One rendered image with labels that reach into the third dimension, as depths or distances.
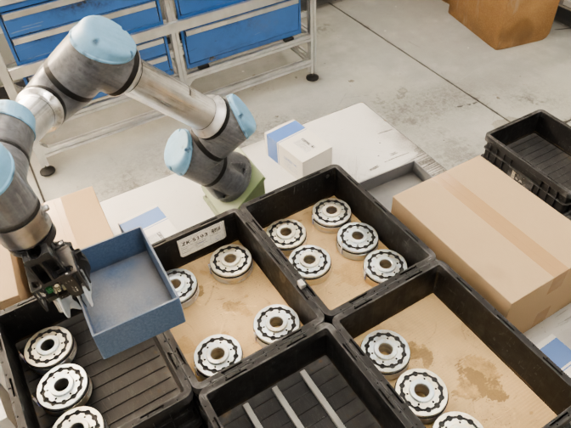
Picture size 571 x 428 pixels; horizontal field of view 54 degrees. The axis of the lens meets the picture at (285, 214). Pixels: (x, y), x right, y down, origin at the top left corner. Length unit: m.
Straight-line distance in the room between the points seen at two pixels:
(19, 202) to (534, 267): 1.05
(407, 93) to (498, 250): 2.23
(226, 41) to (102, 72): 2.06
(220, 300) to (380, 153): 0.84
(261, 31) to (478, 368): 2.44
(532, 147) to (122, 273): 1.74
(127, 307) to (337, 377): 0.46
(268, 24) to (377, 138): 1.50
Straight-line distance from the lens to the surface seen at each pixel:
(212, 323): 1.30
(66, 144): 3.17
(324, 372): 1.22
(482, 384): 1.25
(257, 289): 1.35
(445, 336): 1.29
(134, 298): 1.08
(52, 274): 0.90
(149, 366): 1.28
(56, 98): 1.22
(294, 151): 1.77
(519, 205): 1.51
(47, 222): 0.86
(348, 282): 1.35
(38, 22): 2.88
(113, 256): 1.13
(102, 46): 1.17
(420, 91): 3.54
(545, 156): 2.38
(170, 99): 1.31
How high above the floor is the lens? 1.89
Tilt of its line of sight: 45 degrees down
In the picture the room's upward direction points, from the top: 4 degrees counter-clockwise
